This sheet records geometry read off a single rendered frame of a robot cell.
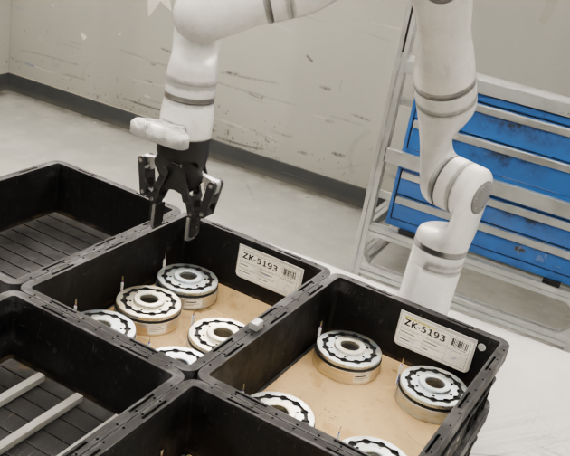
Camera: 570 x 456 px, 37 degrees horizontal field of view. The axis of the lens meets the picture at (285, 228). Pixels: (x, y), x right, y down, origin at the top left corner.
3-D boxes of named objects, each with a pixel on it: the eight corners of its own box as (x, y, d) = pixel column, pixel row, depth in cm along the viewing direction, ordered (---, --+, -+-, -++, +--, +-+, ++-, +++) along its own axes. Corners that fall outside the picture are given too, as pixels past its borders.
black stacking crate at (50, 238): (54, 216, 167) (57, 162, 163) (176, 270, 155) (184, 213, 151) (-127, 284, 135) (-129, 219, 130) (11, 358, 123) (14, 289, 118)
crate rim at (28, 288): (184, 222, 152) (185, 210, 151) (332, 283, 140) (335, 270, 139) (14, 302, 119) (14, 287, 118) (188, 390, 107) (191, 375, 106)
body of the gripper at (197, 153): (224, 131, 122) (216, 192, 126) (176, 115, 125) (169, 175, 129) (194, 142, 116) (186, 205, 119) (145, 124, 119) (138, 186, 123)
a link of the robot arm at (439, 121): (436, 52, 131) (489, 72, 125) (446, 174, 151) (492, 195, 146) (399, 87, 127) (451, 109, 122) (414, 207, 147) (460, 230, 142)
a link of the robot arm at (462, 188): (506, 167, 141) (476, 259, 148) (458, 147, 146) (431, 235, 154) (477, 176, 134) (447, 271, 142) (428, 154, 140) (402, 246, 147)
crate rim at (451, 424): (332, 283, 140) (335, 270, 139) (508, 356, 128) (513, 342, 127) (189, 391, 107) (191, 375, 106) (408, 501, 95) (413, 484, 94)
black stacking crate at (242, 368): (322, 334, 143) (335, 274, 139) (490, 408, 132) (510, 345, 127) (182, 451, 111) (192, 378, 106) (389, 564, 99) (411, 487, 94)
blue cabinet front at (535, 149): (385, 222, 321) (420, 77, 298) (578, 287, 296) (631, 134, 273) (383, 224, 318) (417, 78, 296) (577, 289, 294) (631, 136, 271)
